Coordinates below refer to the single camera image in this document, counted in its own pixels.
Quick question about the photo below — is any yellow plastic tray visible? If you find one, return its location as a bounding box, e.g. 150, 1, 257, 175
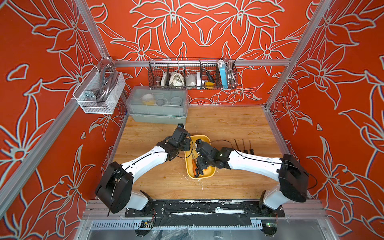
185, 135, 216, 180

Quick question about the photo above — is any orange black screwdriver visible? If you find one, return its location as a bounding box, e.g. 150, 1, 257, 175
192, 159, 200, 178

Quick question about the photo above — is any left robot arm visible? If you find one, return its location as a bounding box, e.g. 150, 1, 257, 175
95, 124, 191, 214

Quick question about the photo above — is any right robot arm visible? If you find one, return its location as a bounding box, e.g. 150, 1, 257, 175
195, 139, 309, 212

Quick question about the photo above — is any grey lidded storage box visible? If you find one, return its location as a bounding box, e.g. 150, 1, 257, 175
126, 86, 189, 125

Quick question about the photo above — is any light blue box in basket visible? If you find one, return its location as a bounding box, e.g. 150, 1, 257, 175
218, 60, 228, 90

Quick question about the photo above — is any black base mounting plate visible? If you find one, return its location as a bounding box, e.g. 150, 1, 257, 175
125, 200, 285, 218

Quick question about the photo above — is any white cloth in basket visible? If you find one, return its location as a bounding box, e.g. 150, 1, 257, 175
169, 72, 185, 88

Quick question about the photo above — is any screwdriver in wall basket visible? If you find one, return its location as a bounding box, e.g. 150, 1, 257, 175
199, 61, 215, 84

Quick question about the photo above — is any black wire wall basket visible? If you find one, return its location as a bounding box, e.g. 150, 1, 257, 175
148, 58, 238, 90

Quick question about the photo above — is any clear plastic wall bin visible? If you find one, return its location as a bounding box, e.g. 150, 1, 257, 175
73, 67, 126, 115

